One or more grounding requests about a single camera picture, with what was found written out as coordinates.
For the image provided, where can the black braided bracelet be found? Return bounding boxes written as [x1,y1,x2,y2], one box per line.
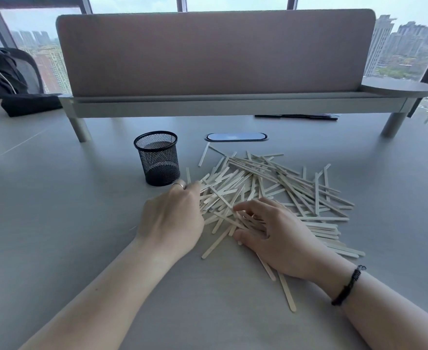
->
[331,265,367,307]

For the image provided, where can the grey desk shelf riser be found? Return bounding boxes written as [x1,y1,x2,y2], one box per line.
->
[58,77,428,143]

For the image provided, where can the oval desk cable grommet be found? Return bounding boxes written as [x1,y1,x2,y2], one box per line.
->
[205,133,269,143]

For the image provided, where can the black mesh pen cup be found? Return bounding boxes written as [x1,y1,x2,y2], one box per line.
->
[133,131,181,187]

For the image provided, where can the person's left hand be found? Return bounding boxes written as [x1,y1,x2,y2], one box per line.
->
[135,180,205,262]

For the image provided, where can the pile of wooden sticks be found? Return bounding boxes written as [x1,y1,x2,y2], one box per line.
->
[186,142,366,313]

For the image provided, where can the pinkish fabric desk divider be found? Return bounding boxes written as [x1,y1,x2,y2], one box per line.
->
[56,9,377,98]

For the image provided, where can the black pens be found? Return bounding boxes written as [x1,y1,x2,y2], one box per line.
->
[254,113,341,122]

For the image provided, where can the person's right hand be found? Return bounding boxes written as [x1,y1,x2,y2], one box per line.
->
[232,198,334,283]

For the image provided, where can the grey mesh office chair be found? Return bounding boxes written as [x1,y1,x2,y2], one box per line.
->
[2,47,45,94]

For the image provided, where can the person's right forearm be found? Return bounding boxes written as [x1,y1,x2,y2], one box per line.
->
[309,251,428,350]

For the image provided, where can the person's left forearm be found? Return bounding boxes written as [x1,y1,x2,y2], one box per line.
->
[19,237,180,350]

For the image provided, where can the black jacket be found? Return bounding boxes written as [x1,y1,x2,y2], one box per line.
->
[0,38,63,118]

